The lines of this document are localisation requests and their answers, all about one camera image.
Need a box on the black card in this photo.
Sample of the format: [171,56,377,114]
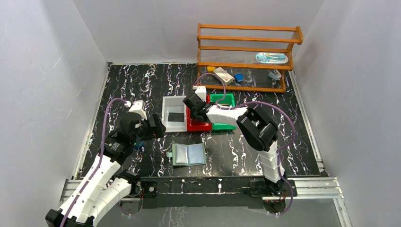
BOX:
[167,112,185,122]

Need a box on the grey-green card holder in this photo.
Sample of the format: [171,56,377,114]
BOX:
[166,143,206,166]

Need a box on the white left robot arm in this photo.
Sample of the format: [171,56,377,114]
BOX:
[45,113,166,227]

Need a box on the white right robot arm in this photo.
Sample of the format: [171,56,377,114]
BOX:
[183,94,285,196]

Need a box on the red plastic bin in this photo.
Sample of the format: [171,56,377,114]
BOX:
[186,93,212,132]

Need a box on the white plastic bin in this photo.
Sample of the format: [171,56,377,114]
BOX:
[162,96,187,133]

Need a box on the green plastic bin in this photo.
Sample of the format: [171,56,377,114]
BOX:
[209,93,236,131]

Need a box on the white cardboard box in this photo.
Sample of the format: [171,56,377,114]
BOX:
[213,67,235,86]

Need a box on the small yellow block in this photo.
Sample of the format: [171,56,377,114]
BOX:
[207,66,216,73]

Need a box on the small blue block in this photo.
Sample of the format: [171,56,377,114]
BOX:
[234,73,244,83]

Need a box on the orange wooden shelf rack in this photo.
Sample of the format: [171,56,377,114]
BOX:
[196,23,304,93]

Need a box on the teal packaged tool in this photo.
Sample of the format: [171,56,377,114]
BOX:
[255,52,288,64]

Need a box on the white tape dispenser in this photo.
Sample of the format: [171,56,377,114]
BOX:
[268,70,282,80]

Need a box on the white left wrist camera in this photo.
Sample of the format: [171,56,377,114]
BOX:
[129,100,148,120]

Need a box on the aluminium frame rail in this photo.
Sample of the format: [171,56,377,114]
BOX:
[60,177,345,202]

